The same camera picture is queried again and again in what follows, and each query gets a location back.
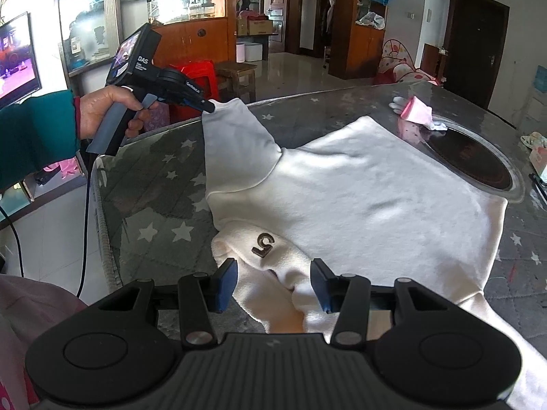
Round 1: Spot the pink floral cloth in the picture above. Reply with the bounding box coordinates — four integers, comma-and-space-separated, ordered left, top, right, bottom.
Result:
0, 274, 86, 409

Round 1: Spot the small wooden stool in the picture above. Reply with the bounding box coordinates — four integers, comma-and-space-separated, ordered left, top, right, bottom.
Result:
214, 61, 256, 103

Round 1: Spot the wooden display cabinet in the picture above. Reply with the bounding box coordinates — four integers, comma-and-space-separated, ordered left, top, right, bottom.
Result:
328, 0, 388, 80

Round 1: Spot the black round table inset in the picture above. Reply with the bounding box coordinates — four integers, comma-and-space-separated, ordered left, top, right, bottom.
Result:
420, 120, 526, 203

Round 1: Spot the white sweatshirt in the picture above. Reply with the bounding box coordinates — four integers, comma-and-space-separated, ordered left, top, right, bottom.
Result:
202, 99, 546, 409

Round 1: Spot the red plastic stool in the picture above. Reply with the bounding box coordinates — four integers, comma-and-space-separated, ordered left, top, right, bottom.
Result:
169, 60, 220, 124

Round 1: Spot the white pink glove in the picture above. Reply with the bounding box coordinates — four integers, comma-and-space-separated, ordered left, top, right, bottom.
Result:
388, 96, 448, 132

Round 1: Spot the dark wooden door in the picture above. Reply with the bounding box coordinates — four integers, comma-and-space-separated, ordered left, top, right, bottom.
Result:
444, 0, 510, 108

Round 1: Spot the pink polka dot play tent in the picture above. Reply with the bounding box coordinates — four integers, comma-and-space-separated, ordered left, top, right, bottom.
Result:
373, 39, 439, 86

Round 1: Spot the television screen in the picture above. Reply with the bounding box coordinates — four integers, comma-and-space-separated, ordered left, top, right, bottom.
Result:
0, 12, 42, 109

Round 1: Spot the person left hand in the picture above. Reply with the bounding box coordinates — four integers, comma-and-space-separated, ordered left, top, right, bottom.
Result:
77, 85, 159, 140

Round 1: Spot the teal sleeve forearm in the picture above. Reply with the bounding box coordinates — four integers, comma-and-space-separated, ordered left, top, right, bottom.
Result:
0, 91, 81, 189

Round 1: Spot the grey star quilted mat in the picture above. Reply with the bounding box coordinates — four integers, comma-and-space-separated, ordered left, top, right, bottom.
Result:
95, 83, 546, 351

